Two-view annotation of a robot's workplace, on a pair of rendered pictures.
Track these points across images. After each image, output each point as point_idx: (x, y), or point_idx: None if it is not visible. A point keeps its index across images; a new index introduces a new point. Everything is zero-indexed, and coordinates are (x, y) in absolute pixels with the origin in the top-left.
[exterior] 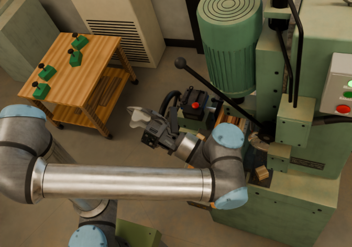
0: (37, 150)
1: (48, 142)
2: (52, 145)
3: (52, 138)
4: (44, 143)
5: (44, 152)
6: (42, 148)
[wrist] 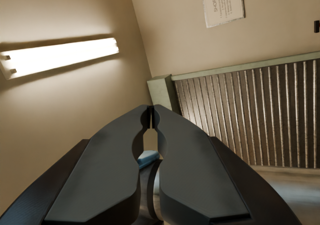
0: (133, 223)
1: (145, 204)
2: (155, 205)
3: (151, 193)
4: (140, 208)
5: (153, 216)
6: (144, 214)
